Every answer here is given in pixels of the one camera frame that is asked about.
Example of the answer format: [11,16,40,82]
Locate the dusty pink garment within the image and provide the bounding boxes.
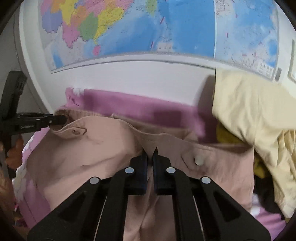
[27,109,254,240]

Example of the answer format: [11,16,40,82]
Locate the person's left hand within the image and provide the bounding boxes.
[4,135,23,171]

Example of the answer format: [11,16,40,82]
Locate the mustard yellow garment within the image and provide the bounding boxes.
[216,122,268,179]

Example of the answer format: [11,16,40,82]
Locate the pink bed sheet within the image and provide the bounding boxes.
[12,87,287,241]

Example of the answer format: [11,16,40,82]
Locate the cream yellow garment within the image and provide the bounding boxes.
[212,69,295,218]

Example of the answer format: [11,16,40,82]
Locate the colourful wall map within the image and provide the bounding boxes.
[38,0,279,78]

